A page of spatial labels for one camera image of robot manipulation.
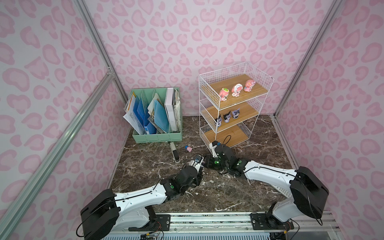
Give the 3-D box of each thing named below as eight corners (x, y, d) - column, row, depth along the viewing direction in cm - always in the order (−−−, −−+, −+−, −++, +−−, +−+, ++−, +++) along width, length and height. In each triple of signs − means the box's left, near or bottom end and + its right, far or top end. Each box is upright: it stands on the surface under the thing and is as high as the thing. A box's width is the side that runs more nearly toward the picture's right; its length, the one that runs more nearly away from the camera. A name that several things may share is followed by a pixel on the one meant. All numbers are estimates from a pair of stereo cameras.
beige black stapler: (175, 164, 96) (174, 160, 92) (169, 146, 104) (168, 143, 101) (181, 162, 97) (180, 158, 93) (174, 144, 105) (173, 141, 102)
